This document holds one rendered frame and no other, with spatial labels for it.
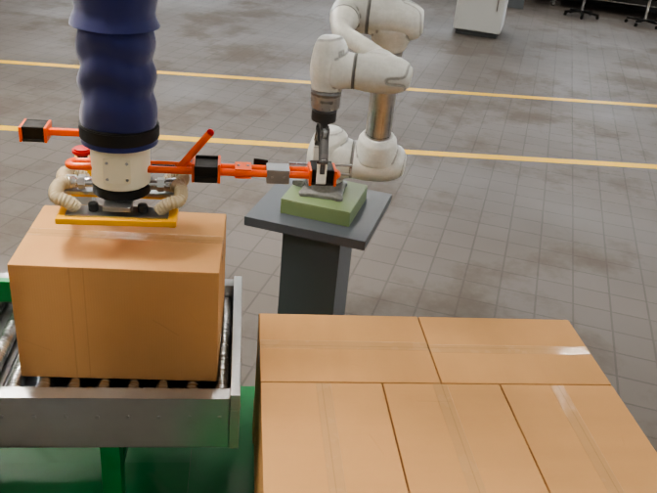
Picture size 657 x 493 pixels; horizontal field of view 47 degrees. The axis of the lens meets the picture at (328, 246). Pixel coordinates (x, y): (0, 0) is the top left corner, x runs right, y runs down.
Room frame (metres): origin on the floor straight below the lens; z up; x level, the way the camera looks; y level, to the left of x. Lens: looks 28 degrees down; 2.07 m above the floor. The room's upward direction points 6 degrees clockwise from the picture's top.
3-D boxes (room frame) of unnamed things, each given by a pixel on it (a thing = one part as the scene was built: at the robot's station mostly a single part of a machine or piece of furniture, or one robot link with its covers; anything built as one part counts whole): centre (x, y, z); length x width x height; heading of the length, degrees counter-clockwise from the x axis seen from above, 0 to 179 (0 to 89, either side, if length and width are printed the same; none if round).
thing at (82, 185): (2.05, 0.64, 1.12); 0.34 x 0.25 x 0.06; 99
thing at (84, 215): (1.95, 0.62, 1.08); 0.34 x 0.10 x 0.05; 99
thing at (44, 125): (2.26, 0.97, 1.19); 0.09 x 0.08 x 0.05; 9
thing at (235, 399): (2.10, 0.28, 0.58); 0.70 x 0.03 x 0.06; 8
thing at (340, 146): (2.86, 0.03, 0.98); 0.18 x 0.16 x 0.22; 87
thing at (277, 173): (2.12, 0.18, 1.18); 0.07 x 0.07 x 0.04; 9
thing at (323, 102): (2.14, 0.05, 1.42); 0.09 x 0.09 x 0.06
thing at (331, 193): (2.86, 0.06, 0.85); 0.22 x 0.18 x 0.06; 84
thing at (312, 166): (2.14, 0.04, 1.19); 0.08 x 0.07 x 0.05; 99
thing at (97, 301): (2.05, 0.63, 0.75); 0.60 x 0.40 x 0.40; 97
